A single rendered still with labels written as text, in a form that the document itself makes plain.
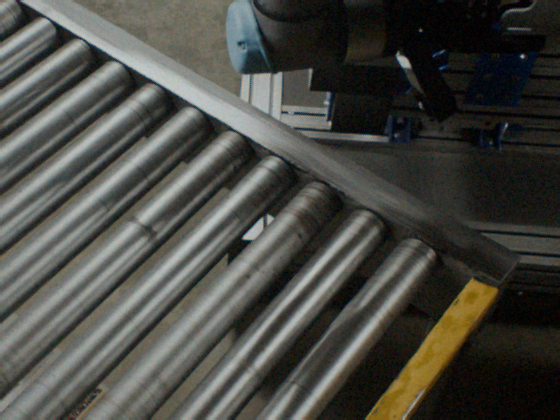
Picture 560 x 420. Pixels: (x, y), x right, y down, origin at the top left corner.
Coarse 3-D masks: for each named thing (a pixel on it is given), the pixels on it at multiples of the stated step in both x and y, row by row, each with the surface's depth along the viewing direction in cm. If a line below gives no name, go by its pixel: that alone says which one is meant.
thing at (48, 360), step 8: (8, 320) 186; (0, 328) 185; (56, 352) 182; (48, 360) 181; (40, 368) 180; (32, 376) 179; (16, 384) 177; (24, 384) 178; (16, 392) 176; (96, 392) 177; (104, 392) 177; (8, 400) 175; (88, 400) 176; (96, 400) 176; (0, 408) 174; (80, 408) 175; (88, 408) 175; (72, 416) 174; (80, 416) 174
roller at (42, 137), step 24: (96, 72) 118; (120, 72) 118; (72, 96) 115; (96, 96) 116; (120, 96) 119; (48, 120) 112; (72, 120) 114; (0, 144) 110; (24, 144) 110; (48, 144) 112; (0, 168) 108; (24, 168) 110; (0, 192) 108
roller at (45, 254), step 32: (160, 128) 113; (192, 128) 113; (128, 160) 109; (160, 160) 110; (96, 192) 105; (128, 192) 107; (64, 224) 102; (96, 224) 104; (32, 256) 99; (64, 256) 101; (0, 288) 97; (32, 288) 99; (0, 320) 97
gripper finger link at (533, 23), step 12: (540, 0) 92; (552, 0) 91; (516, 12) 93; (528, 12) 92; (540, 12) 92; (552, 12) 92; (504, 24) 93; (516, 24) 93; (528, 24) 93; (540, 24) 93; (552, 24) 92; (552, 36) 92; (552, 48) 93
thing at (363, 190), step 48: (48, 0) 126; (96, 48) 121; (144, 48) 121; (192, 96) 116; (288, 144) 111; (288, 192) 113; (336, 192) 107; (384, 192) 106; (432, 240) 102; (480, 240) 102; (432, 288) 106
